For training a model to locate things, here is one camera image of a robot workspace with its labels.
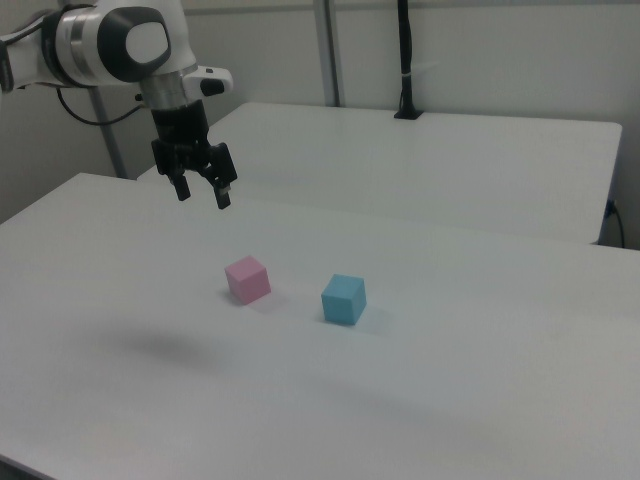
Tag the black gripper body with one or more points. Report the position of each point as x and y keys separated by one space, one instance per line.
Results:
x=181 y=131

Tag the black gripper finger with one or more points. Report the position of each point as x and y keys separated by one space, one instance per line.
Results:
x=222 y=196
x=181 y=187

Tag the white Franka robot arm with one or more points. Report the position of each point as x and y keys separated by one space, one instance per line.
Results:
x=85 y=45

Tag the pink cube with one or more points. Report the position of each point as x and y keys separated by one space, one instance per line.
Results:
x=247 y=279

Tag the blue cube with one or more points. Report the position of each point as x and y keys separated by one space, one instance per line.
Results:
x=343 y=299

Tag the grey wall post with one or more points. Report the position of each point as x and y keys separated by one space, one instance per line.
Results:
x=329 y=52
x=107 y=130

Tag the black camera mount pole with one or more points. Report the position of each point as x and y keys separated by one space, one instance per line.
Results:
x=407 y=60

